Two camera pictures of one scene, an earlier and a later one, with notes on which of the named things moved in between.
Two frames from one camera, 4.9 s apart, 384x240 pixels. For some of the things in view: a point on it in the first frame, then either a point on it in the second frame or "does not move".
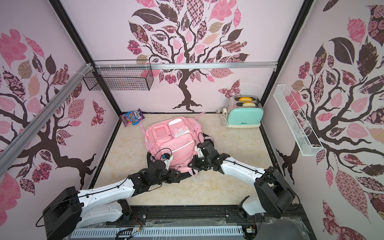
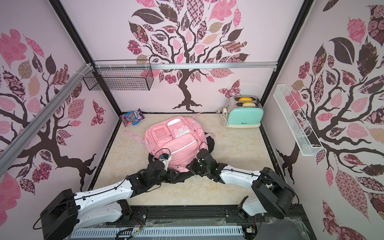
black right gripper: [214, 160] to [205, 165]
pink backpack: [175, 139] does not move
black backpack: [185, 176] does not move
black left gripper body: [167, 177] does not move
